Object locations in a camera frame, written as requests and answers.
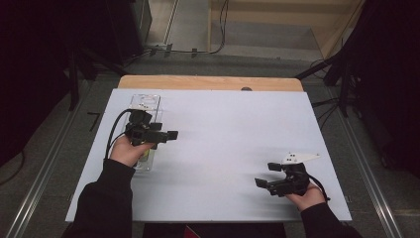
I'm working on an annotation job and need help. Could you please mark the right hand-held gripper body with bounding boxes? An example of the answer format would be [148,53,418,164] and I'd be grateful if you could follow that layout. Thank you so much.
[266,152,321,198]

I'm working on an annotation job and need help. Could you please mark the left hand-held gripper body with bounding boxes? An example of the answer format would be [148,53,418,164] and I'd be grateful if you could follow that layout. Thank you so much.
[124,104,169,148]

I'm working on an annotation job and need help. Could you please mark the clear plastic tray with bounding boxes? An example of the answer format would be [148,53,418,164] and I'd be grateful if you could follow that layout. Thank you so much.
[123,93,163,174]

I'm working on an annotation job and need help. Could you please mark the person's right hand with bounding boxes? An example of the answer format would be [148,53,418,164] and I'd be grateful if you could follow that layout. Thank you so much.
[284,182,327,212]

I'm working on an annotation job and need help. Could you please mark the person's left hand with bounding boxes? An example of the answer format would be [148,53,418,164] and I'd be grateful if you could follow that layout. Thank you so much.
[108,134,157,169]

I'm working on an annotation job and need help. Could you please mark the white table board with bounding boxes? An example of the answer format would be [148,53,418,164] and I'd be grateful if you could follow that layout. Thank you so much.
[64,87,353,223]

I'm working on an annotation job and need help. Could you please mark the wooden table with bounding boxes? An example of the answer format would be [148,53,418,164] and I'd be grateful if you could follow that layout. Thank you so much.
[117,74,304,92]

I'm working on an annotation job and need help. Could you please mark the black metal stand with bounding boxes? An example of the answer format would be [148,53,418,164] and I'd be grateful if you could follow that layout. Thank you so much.
[294,46,365,118]
[63,46,130,112]

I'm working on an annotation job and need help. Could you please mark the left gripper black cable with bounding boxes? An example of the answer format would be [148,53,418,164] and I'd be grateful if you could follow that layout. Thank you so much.
[104,107,134,161]

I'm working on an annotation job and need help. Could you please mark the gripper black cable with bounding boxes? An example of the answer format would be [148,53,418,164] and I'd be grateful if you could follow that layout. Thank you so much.
[308,174,332,203]
[104,107,134,161]

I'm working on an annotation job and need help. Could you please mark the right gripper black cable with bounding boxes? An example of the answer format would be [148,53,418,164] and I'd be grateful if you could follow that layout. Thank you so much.
[308,174,332,203]

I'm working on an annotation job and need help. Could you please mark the metal floor rail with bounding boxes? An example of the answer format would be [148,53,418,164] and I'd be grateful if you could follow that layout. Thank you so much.
[325,86,404,238]
[4,78,94,238]

